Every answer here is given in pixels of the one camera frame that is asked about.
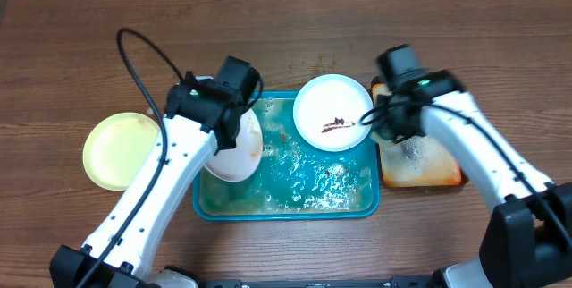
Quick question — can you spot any yellow plate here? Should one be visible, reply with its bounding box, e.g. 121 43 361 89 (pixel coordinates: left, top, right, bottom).
82 112 160 191

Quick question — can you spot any teal plastic tray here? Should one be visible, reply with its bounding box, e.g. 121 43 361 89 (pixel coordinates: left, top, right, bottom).
193 90 381 221

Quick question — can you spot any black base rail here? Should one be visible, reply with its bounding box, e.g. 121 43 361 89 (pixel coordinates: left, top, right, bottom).
151 267 484 288

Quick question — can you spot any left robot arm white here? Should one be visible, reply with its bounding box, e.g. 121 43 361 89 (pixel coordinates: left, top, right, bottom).
49 56 263 287

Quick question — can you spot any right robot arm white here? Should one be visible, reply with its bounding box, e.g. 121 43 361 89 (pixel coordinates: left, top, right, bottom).
363 45 571 287

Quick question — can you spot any white plate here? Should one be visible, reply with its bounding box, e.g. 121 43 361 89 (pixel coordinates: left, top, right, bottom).
205 109 263 182
293 74 373 152

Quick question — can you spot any black tray with soapy water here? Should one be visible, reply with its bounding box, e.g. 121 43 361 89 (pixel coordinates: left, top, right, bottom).
370 77 466 189

